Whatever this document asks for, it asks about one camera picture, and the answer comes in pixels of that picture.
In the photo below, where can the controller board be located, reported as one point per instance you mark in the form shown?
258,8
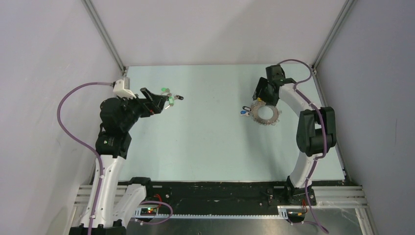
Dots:
146,212
295,217

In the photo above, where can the green tagged key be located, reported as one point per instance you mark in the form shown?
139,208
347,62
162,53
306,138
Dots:
171,101

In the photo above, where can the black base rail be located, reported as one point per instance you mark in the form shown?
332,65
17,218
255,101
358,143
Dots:
224,198

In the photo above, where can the blue tagged key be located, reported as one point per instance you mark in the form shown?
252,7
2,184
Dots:
245,113

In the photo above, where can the left controller board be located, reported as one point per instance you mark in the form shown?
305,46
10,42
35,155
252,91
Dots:
146,212

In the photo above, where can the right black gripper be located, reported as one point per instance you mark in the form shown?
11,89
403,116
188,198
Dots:
262,83

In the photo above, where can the metal disc with keyrings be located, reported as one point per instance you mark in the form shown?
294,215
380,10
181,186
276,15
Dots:
264,114

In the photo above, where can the black tagged key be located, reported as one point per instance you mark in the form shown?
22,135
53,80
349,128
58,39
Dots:
179,97

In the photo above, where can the right controller board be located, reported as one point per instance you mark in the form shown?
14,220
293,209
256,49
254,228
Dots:
295,217

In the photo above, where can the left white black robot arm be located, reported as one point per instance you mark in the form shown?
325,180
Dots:
103,216

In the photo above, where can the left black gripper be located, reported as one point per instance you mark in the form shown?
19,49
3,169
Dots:
149,107

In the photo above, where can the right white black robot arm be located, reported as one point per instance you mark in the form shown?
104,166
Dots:
316,131

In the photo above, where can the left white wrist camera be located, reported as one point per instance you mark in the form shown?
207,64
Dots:
121,88

